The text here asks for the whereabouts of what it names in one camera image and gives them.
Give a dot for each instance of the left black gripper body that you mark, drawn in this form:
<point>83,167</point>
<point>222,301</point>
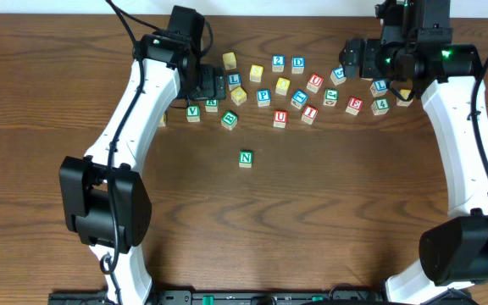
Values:
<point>219,85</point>

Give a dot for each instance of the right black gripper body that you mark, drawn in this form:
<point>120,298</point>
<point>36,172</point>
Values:
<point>348,59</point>

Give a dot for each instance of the red E block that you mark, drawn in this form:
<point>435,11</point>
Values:
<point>354,105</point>

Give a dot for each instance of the green N block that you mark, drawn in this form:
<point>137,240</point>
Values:
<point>245,159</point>

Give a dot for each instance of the red u block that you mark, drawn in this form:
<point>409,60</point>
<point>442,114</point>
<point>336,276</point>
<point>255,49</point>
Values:
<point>280,119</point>
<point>314,83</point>

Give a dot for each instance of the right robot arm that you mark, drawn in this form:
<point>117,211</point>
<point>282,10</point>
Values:
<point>416,45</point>

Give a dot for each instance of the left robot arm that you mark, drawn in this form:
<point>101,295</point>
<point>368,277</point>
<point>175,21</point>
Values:
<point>105,200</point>

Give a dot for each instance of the green R block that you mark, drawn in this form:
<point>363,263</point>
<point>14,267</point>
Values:
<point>212,106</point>

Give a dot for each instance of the green V block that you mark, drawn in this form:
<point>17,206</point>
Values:
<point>193,114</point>

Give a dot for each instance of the blue 5 block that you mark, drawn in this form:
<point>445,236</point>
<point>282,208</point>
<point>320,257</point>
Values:
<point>338,76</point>

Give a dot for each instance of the blue L block right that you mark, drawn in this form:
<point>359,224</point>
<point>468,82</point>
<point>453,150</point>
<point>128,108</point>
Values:
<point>378,88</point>

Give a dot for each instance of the blue l block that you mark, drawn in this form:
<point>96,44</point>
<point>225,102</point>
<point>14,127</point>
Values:
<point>234,81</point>
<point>378,88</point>

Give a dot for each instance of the yellow S block top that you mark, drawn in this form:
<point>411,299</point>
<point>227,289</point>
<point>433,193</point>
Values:
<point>229,61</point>

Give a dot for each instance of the yellow s block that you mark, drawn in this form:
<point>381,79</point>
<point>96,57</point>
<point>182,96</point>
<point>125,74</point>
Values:
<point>229,61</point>
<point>256,73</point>

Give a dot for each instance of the yellow o block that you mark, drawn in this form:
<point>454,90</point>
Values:
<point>282,86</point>
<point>238,96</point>

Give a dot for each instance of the green B block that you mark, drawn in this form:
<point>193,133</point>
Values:
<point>229,120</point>

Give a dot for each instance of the green 4 block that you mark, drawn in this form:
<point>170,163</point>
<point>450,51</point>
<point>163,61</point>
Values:
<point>380,106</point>

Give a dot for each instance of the yellow G block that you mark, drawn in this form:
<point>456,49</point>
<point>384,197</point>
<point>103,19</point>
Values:
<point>404,101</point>

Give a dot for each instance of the yellow K block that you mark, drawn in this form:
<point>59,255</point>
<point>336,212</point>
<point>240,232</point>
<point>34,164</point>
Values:
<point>163,121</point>

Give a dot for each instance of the blue D block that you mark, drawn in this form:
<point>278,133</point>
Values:
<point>297,65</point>

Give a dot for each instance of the blue P block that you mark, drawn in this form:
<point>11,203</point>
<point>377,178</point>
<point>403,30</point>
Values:
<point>263,97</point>

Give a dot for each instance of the blue T block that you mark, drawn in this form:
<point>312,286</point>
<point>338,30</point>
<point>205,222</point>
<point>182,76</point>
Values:
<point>299,99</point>

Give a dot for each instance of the red I block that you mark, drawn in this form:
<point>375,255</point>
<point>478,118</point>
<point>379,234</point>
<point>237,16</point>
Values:
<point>309,114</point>

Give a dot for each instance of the blue 2 block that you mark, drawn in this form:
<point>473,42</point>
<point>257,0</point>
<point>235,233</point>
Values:
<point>278,63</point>

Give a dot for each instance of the yellow O block centre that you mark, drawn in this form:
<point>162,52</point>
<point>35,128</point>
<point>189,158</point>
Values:
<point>282,86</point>

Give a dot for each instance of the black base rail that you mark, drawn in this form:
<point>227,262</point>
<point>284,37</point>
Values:
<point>338,296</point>

